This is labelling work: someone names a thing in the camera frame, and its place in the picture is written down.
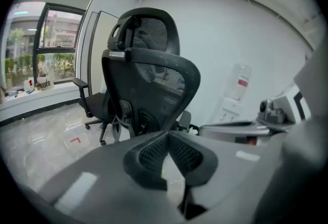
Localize white water dispenser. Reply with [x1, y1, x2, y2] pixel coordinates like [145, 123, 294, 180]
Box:
[212, 96, 244, 126]

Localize black framed window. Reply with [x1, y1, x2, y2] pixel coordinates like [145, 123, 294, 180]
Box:
[4, 2, 87, 90]

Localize white printed sign box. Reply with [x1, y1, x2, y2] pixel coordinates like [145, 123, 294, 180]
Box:
[24, 74, 55, 93]

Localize black mesh office chair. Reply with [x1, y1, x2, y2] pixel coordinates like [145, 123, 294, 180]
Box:
[100, 7, 202, 146]

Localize white partition panel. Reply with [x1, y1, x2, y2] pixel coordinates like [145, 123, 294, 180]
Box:
[86, 10, 120, 96]

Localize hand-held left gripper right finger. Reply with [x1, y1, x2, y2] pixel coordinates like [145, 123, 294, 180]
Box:
[168, 112, 328, 224]

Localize black padded office chair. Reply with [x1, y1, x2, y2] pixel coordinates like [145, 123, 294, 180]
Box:
[72, 78, 110, 131]

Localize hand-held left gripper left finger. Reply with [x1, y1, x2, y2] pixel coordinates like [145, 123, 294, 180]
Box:
[38, 130, 186, 224]

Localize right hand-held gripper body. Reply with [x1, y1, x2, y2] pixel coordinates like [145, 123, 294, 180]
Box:
[198, 91, 312, 146]

